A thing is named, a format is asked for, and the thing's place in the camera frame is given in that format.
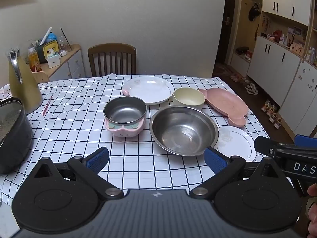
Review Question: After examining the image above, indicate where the white tissue box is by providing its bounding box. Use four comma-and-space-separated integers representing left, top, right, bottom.
47, 50, 61, 68

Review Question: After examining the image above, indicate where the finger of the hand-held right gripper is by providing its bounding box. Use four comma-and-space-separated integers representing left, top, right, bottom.
293, 134, 317, 152
254, 136, 295, 158

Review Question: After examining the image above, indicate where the small white plate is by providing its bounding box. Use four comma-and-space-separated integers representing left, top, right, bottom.
213, 125, 257, 161

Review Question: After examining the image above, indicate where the pink pen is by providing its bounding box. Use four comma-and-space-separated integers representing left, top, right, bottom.
42, 95, 53, 116

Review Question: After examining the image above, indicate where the black hanging bag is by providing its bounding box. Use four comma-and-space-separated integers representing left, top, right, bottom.
248, 3, 260, 21

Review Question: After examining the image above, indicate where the checkered white tablecloth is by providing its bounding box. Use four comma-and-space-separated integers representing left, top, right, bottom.
0, 74, 298, 204

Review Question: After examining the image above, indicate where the person's right hand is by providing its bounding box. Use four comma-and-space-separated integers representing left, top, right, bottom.
306, 183, 317, 238

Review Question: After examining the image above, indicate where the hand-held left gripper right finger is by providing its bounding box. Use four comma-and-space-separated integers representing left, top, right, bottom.
189, 147, 285, 200

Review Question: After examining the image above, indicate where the cream bowl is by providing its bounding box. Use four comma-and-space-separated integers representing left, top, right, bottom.
173, 87, 205, 109

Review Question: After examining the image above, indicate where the white stick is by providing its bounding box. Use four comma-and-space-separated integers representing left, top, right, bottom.
41, 27, 52, 46

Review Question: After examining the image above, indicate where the orange drink bottle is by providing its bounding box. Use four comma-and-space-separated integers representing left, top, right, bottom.
28, 47, 38, 72

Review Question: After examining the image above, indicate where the pink steel-lined bowl with handle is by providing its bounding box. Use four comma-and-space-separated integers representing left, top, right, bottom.
103, 89, 147, 137

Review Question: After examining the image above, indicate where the pink bear-shaped plate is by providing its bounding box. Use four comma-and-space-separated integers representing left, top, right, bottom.
197, 87, 249, 127

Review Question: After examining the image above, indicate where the olive thermos jug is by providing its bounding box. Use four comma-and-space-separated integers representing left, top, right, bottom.
5, 48, 44, 114

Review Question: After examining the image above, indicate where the thin black stick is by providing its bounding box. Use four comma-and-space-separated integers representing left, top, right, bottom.
61, 27, 72, 51

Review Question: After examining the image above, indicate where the large white plate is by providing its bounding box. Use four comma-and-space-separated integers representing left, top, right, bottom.
121, 76, 174, 105

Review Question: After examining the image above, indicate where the large steel bowl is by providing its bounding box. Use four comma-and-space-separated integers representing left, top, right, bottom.
149, 106, 219, 156

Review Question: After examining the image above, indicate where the wooden slat-back chair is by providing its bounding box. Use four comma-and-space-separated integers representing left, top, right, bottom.
87, 44, 137, 77

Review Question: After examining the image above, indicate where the white tall cabinet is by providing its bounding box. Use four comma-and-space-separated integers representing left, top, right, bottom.
244, 0, 317, 139

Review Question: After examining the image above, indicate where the yellow storage box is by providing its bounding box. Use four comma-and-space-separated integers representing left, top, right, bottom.
43, 42, 59, 62

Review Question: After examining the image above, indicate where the black pot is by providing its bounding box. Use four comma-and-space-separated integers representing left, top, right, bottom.
0, 97, 33, 174

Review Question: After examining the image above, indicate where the wooden top sideboard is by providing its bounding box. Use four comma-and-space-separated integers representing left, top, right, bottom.
32, 44, 86, 82

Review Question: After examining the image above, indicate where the dark wooden door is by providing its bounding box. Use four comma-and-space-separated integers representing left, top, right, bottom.
212, 0, 245, 77

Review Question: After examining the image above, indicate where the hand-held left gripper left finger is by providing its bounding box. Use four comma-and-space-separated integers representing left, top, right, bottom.
31, 147, 124, 200

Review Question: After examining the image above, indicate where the patterned door rug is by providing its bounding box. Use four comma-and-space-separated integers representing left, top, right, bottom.
213, 63, 233, 76

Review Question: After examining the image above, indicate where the blue round container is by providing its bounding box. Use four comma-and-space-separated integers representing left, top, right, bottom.
46, 32, 58, 45

